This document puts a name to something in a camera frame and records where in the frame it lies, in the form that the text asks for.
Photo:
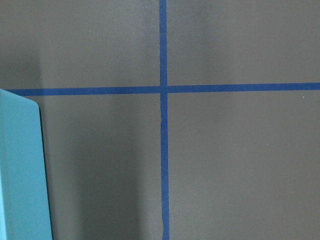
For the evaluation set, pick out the turquoise plastic bin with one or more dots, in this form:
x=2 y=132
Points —
x=24 y=205

